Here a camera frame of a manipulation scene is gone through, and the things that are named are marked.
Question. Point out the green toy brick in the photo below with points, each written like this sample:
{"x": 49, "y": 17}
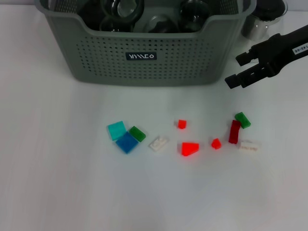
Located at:
{"x": 243, "y": 120}
{"x": 137, "y": 133}

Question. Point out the blue translucent toy brick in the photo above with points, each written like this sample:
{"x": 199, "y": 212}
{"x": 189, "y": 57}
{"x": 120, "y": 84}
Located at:
{"x": 127, "y": 143}

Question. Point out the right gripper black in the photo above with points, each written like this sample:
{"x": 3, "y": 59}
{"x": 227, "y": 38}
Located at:
{"x": 284, "y": 50}

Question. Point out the small red toy brick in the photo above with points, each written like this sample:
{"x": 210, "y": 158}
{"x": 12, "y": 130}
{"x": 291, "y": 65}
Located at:
{"x": 216, "y": 144}
{"x": 182, "y": 124}

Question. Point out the glass carafe with black lid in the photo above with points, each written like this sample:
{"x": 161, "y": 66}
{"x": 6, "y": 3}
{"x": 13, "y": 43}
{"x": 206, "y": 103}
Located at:
{"x": 260, "y": 26}

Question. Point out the grey-green perforated storage bin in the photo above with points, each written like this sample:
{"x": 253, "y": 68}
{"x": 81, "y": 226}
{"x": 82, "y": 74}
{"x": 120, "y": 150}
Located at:
{"x": 168, "y": 67}

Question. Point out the red wedge toy brick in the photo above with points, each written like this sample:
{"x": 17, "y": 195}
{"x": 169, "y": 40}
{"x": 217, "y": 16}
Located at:
{"x": 190, "y": 148}

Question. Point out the dark red long toy brick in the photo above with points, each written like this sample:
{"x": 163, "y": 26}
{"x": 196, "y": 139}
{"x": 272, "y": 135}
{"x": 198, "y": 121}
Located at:
{"x": 234, "y": 133}

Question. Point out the cyan translucent toy brick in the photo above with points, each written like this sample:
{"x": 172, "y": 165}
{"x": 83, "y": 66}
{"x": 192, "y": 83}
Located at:
{"x": 116, "y": 130}

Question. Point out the long white toy brick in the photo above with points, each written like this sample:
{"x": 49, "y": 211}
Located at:
{"x": 250, "y": 146}

